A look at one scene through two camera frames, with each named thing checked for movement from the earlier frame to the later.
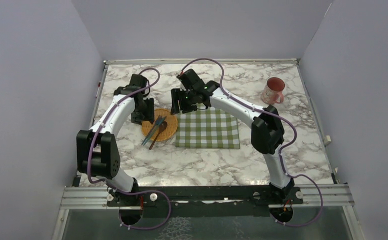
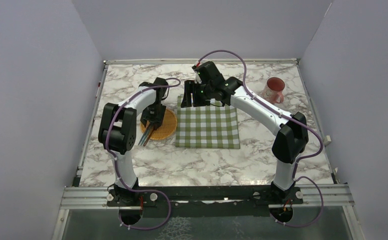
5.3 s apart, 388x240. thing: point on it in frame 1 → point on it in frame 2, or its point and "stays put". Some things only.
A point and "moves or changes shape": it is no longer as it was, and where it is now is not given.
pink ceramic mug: x=272 y=89 stays put
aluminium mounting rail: x=316 y=196 stays put
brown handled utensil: x=163 y=126 → x=149 y=135
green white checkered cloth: x=207 y=128 stays put
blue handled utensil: x=158 y=122 moves or changes shape
